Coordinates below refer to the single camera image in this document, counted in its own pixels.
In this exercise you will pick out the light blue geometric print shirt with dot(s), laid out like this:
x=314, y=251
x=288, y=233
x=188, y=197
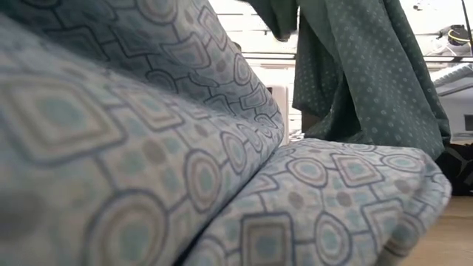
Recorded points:
x=111, y=147

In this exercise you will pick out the dark teal dotted shirt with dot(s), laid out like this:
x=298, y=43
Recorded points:
x=369, y=74

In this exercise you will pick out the grey horizontal rail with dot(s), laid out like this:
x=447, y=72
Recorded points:
x=269, y=55

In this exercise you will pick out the thin black pole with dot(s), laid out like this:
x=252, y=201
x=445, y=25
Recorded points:
x=466, y=22

